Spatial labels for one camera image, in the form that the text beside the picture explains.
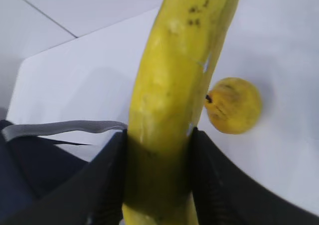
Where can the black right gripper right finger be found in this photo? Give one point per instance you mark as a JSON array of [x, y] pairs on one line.
[[225, 195]]

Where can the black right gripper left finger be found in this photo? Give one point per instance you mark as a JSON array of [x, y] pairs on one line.
[[72, 185]]

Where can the navy blue lunch bag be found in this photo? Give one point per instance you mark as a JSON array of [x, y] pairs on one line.
[[49, 165]]

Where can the yellow banana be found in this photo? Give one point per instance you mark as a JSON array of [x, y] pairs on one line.
[[173, 78]]

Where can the yellow pear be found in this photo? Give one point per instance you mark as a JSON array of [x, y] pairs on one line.
[[233, 105]]

